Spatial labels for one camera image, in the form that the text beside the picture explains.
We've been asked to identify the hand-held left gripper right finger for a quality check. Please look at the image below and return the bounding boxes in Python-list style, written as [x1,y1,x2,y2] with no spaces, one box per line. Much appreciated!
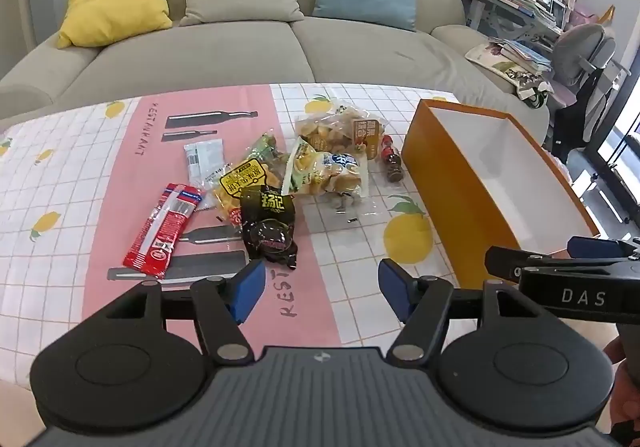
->
[378,258,543,362]

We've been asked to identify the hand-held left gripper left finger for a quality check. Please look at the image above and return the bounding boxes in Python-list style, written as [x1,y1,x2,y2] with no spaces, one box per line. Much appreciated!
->
[102,259,267,362]

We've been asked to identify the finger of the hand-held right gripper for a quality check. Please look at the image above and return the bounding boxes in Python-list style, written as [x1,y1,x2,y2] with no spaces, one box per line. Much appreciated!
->
[567,236,640,259]
[485,246,627,284]

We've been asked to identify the black snack packet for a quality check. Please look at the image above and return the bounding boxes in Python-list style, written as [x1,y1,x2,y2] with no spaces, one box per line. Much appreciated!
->
[240,187,299,270]

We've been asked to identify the orange cardboard box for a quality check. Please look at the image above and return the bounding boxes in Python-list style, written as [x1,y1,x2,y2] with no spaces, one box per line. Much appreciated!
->
[401,98,601,290]

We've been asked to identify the yellow snack packet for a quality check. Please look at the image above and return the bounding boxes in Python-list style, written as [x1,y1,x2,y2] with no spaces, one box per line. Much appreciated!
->
[214,160,291,228]

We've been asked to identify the red sausage packet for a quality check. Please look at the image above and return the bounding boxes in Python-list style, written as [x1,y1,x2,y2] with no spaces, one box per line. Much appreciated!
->
[122,183,206,281]

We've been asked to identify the small red-capped bottle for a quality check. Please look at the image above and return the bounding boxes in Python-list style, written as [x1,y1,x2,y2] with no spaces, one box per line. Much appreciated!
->
[380,134,405,184]

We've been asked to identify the white sachet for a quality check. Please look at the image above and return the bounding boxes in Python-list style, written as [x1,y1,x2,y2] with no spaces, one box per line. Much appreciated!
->
[183,138,224,187]

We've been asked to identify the blue white snack bag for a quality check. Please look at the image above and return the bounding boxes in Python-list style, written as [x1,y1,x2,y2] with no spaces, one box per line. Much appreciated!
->
[281,136,370,198]

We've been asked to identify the green snack packet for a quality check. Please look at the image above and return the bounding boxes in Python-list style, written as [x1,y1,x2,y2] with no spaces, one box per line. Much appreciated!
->
[245,132,291,173]

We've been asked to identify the clear dried fruit chips bag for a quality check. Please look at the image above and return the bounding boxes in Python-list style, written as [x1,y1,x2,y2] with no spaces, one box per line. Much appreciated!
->
[294,100,385,162]

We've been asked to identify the person's right hand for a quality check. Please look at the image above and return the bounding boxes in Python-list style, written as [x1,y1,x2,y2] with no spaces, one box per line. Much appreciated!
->
[602,339,640,433]

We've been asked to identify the black clothing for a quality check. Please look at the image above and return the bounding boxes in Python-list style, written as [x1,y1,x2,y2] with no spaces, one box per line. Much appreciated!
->
[547,72,603,165]

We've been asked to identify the printed tote bag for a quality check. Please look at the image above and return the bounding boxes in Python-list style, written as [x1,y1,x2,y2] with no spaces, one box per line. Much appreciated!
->
[465,41,553,109]

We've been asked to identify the grey office chair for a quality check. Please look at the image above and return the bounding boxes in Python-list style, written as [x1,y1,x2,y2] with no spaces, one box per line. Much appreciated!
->
[550,22,632,163]

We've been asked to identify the stack of magazines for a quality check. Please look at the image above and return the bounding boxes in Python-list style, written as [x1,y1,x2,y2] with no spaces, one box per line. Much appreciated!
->
[487,38,553,75]

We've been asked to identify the pink checked lemon tablecloth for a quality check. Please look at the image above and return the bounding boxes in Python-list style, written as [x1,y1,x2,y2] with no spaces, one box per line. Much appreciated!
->
[0,82,601,393]

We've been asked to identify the beige sofa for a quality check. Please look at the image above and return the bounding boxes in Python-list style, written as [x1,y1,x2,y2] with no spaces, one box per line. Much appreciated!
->
[0,0,551,128]

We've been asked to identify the tablet screen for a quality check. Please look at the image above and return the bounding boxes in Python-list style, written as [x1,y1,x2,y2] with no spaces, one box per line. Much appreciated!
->
[550,0,571,29]

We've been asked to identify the grey desk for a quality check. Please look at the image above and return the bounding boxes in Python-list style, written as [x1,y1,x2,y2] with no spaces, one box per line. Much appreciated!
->
[442,0,566,50]

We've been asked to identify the yellow pillow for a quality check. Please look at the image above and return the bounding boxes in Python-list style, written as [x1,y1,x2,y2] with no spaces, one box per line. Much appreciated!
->
[56,0,173,49]

